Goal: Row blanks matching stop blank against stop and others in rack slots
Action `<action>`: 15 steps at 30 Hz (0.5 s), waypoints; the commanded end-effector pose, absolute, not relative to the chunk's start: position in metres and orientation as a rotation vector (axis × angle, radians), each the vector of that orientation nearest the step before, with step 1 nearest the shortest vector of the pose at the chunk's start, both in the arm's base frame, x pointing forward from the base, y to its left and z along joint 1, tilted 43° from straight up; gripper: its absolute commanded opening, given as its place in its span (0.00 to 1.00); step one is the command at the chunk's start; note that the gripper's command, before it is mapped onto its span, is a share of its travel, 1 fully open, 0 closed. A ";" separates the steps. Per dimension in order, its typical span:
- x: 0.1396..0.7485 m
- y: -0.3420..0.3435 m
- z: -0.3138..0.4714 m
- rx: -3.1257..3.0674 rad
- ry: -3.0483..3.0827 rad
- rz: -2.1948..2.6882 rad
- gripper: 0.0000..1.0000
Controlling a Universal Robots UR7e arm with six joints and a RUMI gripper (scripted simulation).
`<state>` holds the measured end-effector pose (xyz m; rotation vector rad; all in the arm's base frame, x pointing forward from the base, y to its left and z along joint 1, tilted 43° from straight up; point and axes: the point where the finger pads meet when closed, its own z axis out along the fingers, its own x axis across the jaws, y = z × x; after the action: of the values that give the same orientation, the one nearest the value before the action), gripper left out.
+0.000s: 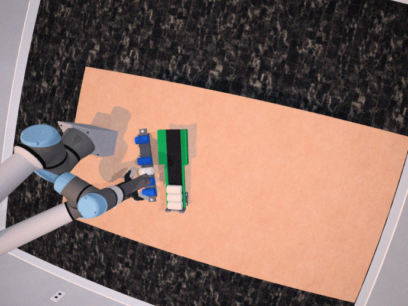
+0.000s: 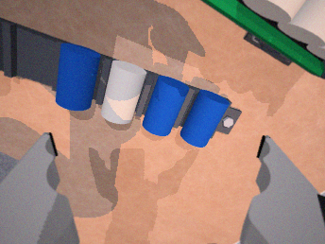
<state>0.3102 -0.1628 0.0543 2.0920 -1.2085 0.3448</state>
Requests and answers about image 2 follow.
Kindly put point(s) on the blue cylinder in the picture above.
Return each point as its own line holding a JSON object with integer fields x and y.
{"x": 77, "y": 73}
{"x": 202, "y": 120}
{"x": 164, "y": 105}

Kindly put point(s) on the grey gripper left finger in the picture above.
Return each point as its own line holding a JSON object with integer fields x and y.
{"x": 31, "y": 212}

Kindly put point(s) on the white cylinder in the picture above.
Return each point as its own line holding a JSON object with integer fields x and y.
{"x": 317, "y": 50}
{"x": 122, "y": 93}
{"x": 308, "y": 25}
{"x": 282, "y": 11}

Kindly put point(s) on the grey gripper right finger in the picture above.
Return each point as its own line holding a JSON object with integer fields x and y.
{"x": 290, "y": 210}

